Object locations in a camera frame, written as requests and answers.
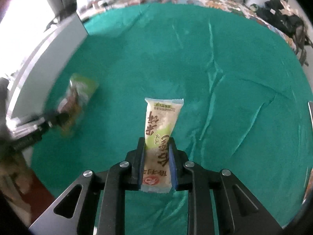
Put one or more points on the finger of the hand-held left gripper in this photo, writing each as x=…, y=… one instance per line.
x=44, y=127

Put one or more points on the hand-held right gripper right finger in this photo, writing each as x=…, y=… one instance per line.
x=173, y=166

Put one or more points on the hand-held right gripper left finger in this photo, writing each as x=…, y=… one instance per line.
x=141, y=166

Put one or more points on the white green rice cracker packet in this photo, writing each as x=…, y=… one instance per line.
x=159, y=122

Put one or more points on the light green snack packet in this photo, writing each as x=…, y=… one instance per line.
x=80, y=85

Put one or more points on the white storage box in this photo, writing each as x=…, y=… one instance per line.
x=49, y=61

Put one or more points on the green cloth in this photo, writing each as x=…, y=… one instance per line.
x=195, y=66

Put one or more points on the clear plastic bag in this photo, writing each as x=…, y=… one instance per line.
x=86, y=0

